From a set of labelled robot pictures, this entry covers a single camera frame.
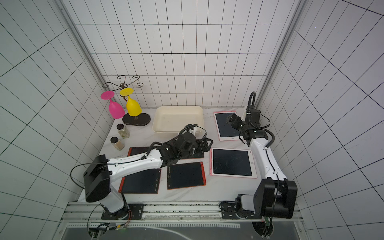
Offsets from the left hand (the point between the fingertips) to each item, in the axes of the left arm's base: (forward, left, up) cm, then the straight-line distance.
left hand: (205, 145), depth 77 cm
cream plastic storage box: (+32, +22, -17) cm, 43 cm away
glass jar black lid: (+17, +53, -12) cm, 57 cm away
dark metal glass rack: (+32, +45, -16) cm, 57 cm away
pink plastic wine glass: (+23, +55, +2) cm, 59 cm away
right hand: (+16, -19, +4) cm, 25 cm away
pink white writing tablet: (+23, -17, -19) cm, 34 cm away
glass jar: (+7, +53, -12) cm, 55 cm away
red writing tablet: (-10, +10, -17) cm, 22 cm away
